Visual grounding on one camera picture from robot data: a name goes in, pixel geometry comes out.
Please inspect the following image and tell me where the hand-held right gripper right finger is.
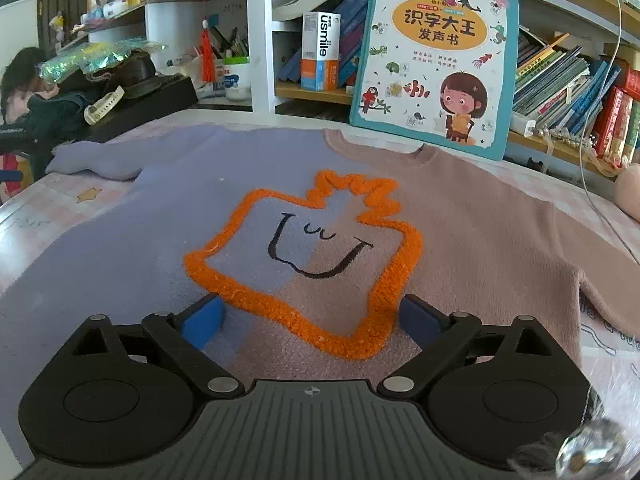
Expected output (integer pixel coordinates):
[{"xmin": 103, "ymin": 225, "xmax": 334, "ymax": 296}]
[{"xmin": 377, "ymin": 294, "xmax": 561, "ymax": 398}]

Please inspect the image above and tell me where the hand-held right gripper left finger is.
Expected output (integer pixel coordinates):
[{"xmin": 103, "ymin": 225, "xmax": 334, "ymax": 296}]
[{"xmin": 72, "ymin": 293, "xmax": 245, "ymax": 399}]

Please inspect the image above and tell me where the purple and pink sweater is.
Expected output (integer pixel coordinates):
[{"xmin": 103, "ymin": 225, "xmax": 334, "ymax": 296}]
[{"xmin": 0, "ymin": 126, "xmax": 640, "ymax": 468}]

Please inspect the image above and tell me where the black box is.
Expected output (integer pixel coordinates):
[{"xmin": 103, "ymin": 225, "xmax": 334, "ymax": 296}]
[{"xmin": 75, "ymin": 75, "xmax": 199, "ymax": 144}]

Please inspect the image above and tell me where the white wristband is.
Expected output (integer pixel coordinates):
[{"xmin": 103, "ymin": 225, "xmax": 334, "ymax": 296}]
[{"xmin": 83, "ymin": 86, "xmax": 125, "ymax": 126}]

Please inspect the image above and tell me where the white pen holder cup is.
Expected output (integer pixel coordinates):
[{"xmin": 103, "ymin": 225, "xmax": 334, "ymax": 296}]
[{"xmin": 223, "ymin": 56, "xmax": 251, "ymax": 101}]

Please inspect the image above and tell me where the children's picture book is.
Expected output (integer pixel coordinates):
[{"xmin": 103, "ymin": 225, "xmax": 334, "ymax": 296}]
[{"xmin": 348, "ymin": 0, "xmax": 520, "ymax": 162}]

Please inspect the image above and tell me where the red tassel ornament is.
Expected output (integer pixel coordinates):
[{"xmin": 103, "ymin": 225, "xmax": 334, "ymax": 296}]
[{"xmin": 199, "ymin": 19, "xmax": 216, "ymax": 84}]

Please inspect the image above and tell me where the row of books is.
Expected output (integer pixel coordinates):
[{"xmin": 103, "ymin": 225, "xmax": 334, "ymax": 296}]
[{"xmin": 509, "ymin": 27, "xmax": 640, "ymax": 165}]

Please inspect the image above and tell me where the shiny green plastic bag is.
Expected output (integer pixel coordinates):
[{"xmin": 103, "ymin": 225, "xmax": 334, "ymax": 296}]
[{"xmin": 39, "ymin": 39, "xmax": 166, "ymax": 82}]

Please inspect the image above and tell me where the white and orange box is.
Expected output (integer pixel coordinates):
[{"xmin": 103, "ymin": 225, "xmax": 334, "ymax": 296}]
[{"xmin": 301, "ymin": 10, "xmax": 342, "ymax": 92}]

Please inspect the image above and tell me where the blue books stack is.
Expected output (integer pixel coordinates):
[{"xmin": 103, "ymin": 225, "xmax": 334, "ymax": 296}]
[{"xmin": 278, "ymin": 0, "xmax": 371, "ymax": 88}]

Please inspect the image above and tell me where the white cable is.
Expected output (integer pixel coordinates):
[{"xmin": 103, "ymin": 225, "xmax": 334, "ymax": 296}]
[{"xmin": 577, "ymin": 0, "xmax": 640, "ymax": 253}]

